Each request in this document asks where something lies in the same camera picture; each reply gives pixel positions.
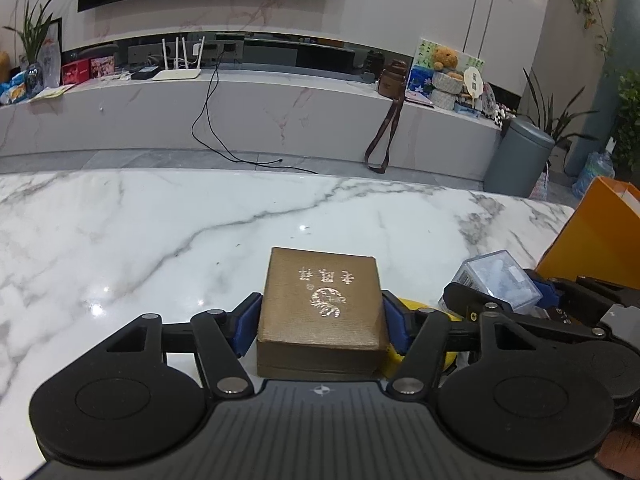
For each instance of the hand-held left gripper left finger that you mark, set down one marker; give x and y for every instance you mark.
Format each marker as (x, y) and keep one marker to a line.
(247, 327)

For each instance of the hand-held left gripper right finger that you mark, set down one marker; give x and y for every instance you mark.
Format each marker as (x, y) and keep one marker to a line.
(395, 325)

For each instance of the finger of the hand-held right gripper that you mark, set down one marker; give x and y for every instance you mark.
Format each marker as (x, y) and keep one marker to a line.
(462, 300)
(544, 291)

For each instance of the yellow tape measure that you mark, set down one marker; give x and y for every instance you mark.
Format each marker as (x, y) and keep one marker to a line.
(415, 303)

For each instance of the clear plastic box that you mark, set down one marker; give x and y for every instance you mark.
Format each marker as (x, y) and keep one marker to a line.
(495, 275)

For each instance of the gold square box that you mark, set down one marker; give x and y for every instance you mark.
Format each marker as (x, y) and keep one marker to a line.
(320, 310)

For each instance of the orange storage box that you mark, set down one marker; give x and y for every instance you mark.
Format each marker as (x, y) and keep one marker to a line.
(595, 230)

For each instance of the person's right forearm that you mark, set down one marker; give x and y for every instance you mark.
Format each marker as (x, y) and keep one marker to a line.
(622, 452)

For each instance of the pink white woven bag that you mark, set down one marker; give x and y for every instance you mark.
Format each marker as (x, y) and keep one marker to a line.
(539, 186)

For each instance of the blue water jug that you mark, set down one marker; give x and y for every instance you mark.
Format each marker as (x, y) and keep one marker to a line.
(592, 172)

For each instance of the grey pedal trash can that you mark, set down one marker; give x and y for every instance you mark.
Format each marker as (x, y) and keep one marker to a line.
(517, 157)

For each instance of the tall green leaf plant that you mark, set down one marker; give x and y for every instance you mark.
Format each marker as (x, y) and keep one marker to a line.
(550, 120)

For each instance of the black white figurines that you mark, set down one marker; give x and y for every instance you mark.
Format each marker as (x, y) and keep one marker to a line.
(503, 115)

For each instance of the green pothos plant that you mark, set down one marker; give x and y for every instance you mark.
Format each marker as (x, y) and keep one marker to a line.
(629, 120)

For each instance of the blue white tissue box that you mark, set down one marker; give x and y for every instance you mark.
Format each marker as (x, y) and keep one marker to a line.
(467, 108)

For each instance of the patterned round plate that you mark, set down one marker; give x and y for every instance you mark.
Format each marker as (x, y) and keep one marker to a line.
(489, 99)

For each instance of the grey woven basket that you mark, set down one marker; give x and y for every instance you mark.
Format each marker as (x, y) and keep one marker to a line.
(446, 81)
(443, 100)

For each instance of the pink notebook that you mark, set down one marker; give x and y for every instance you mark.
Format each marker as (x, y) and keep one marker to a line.
(419, 98)

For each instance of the round white hand fan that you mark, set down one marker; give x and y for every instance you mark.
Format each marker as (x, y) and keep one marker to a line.
(473, 82)

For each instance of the brown teddy bear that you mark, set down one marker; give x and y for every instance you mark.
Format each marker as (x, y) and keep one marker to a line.
(445, 57)

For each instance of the green and blue picture board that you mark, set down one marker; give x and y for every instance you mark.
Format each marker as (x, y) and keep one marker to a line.
(422, 52)

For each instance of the white router with antennas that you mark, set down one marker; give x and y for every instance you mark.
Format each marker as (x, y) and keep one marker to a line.
(175, 74)

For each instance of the small black device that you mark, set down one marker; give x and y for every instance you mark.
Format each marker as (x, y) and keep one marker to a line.
(145, 75)

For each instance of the hanging green vine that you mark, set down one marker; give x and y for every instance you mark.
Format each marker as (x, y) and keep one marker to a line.
(587, 5)

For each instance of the pink gift box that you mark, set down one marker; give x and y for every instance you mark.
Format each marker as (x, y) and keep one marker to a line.
(102, 67)

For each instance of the yellow paper booklet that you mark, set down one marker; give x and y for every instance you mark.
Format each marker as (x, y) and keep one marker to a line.
(52, 92)

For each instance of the red gift box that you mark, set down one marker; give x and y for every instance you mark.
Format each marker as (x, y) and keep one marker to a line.
(75, 72)

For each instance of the blue snack packet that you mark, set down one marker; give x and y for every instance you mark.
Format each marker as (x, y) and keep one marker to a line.
(12, 90)

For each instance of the green potted grass plant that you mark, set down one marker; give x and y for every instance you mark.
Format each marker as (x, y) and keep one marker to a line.
(32, 35)

